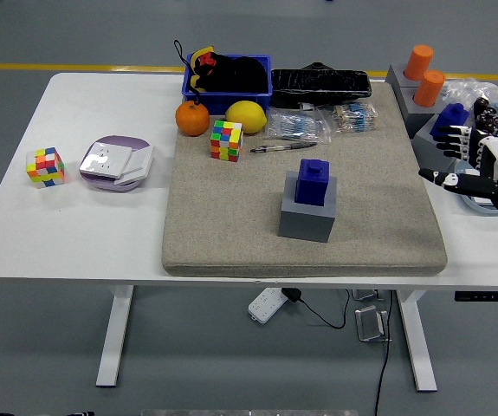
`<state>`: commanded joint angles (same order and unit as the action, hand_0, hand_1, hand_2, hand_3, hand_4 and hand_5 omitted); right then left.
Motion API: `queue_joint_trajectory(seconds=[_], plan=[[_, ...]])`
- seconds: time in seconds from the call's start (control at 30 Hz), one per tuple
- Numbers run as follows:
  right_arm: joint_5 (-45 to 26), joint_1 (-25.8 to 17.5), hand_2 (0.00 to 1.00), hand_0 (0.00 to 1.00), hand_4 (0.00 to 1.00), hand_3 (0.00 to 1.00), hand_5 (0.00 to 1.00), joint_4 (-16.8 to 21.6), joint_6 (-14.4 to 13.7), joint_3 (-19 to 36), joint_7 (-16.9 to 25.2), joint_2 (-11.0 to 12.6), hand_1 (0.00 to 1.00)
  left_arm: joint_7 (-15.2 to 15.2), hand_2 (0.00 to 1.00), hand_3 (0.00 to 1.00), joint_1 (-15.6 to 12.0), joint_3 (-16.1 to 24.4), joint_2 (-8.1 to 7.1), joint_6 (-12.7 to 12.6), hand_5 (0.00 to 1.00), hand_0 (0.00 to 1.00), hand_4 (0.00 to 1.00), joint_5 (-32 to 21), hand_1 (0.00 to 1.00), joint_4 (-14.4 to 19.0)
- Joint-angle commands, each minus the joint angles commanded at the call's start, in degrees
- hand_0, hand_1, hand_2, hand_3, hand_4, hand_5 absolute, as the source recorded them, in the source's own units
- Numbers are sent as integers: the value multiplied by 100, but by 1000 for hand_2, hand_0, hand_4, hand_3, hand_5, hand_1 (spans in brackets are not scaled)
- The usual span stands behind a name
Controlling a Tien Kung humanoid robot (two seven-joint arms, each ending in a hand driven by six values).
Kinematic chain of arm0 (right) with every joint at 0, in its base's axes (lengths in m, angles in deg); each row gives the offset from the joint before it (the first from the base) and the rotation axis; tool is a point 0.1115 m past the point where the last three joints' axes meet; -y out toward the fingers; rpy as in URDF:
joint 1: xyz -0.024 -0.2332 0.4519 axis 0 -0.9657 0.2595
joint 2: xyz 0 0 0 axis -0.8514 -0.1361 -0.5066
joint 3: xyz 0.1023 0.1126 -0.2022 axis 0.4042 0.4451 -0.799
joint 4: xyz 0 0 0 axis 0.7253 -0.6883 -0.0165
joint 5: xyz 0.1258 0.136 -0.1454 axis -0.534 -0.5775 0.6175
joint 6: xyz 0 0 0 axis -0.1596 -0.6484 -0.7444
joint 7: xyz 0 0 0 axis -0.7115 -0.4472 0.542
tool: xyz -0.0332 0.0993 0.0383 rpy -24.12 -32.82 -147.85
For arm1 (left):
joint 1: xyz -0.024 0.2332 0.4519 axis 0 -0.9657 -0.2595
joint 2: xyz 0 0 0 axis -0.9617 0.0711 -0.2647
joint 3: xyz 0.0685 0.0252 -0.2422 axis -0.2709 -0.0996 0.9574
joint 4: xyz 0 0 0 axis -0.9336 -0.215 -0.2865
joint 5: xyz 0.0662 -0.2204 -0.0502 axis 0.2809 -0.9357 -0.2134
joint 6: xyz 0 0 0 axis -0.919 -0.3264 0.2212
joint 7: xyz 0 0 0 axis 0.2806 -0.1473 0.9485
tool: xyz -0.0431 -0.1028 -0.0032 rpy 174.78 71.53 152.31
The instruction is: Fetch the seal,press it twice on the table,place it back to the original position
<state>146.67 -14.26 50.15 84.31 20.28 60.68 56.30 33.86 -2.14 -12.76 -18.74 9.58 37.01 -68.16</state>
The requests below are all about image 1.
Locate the black table control panel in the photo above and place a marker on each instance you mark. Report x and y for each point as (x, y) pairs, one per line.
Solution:
(489, 297)

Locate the yellow lemon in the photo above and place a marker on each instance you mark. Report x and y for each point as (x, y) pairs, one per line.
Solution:
(246, 117)

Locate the orange cylinder seal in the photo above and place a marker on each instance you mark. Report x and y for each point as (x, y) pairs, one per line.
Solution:
(428, 89)
(418, 63)

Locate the white power strip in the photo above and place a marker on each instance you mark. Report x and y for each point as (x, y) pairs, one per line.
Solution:
(266, 305)

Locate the orange fruit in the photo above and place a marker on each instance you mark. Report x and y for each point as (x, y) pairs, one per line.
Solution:
(192, 119)

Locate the white wall socket panel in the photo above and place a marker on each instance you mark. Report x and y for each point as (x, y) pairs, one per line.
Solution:
(103, 160)

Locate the blue plastic bin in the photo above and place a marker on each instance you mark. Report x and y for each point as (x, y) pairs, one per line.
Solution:
(231, 102)

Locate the dark round knob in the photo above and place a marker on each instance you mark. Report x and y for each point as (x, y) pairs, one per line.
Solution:
(497, 124)
(485, 118)
(481, 105)

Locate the grey seal holder box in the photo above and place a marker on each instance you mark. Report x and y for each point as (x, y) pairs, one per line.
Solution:
(417, 119)
(426, 143)
(393, 78)
(305, 223)

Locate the clear bag of tan resistors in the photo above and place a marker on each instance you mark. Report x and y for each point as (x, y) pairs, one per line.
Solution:
(354, 117)

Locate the light blue tray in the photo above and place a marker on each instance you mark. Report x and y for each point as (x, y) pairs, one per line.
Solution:
(478, 207)

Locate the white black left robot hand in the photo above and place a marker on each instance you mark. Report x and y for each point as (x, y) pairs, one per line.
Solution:
(84, 414)

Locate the yellow trimmed black case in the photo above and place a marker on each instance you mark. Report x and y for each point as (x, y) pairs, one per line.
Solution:
(194, 80)

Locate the black cloth pouch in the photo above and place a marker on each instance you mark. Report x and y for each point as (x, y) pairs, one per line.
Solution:
(240, 76)

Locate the white table leg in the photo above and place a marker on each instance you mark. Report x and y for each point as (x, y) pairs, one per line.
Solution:
(114, 338)
(419, 346)

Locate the silver metal stand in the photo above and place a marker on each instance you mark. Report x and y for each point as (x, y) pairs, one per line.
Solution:
(370, 323)
(365, 294)

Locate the small colourful puzzle cube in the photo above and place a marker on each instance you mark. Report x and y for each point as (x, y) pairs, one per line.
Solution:
(45, 169)

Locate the white wall switch panel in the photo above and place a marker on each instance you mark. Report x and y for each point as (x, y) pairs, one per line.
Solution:
(140, 162)

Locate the clear bag of blue resistors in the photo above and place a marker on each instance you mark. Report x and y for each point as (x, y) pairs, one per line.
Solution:
(296, 125)

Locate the blue square seal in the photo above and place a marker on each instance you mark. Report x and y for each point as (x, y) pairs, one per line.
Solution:
(311, 184)
(452, 115)

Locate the grey-brown mat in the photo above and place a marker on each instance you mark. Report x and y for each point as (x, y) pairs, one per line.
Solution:
(231, 225)

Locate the grey ballpoint pen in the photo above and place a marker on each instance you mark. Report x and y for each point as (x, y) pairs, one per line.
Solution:
(283, 147)

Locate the black wrapped rear-view mirror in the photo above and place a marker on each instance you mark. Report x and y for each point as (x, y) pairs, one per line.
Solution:
(318, 84)

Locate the purple dish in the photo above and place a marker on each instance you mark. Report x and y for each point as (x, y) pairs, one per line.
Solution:
(123, 140)

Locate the large colourful puzzle cube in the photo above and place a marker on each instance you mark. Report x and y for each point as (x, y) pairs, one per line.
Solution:
(227, 141)

